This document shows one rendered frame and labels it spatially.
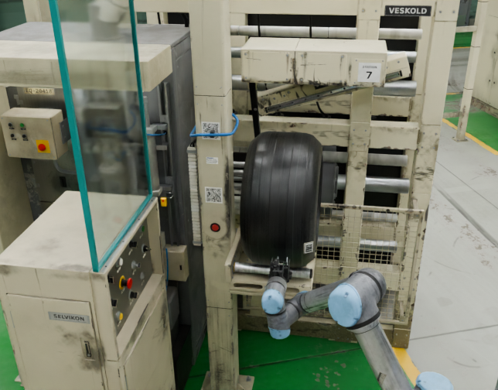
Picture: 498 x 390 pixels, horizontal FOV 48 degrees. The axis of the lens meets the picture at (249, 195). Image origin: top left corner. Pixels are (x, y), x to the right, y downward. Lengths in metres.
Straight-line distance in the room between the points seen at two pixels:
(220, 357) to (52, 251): 1.20
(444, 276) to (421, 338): 0.71
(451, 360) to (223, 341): 1.37
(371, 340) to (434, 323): 1.99
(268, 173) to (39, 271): 0.90
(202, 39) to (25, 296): 1.12
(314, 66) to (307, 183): 0.52
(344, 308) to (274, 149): 0.78
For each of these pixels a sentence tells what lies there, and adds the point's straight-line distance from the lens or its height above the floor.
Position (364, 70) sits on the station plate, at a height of 1.71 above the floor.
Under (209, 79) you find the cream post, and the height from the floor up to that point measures 1.72.
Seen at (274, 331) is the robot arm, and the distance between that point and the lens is 2.08.
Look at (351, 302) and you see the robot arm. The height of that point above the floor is 1.27.
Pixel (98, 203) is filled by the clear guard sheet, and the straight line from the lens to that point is 1.86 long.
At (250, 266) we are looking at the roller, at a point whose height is 0.92.
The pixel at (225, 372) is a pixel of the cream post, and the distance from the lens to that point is 3.00.
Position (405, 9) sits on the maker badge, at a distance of 2.70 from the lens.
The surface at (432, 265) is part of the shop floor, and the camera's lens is 4.31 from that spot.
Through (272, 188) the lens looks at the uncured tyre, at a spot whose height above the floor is 1.35.
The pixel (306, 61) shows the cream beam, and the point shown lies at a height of 1.74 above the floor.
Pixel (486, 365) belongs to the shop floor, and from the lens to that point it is 3.58.
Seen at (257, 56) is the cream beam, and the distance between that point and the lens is 2.45.
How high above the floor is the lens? 2.31
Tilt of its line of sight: 27 degrees down
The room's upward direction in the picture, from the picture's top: 1 degrees counter-clockwise
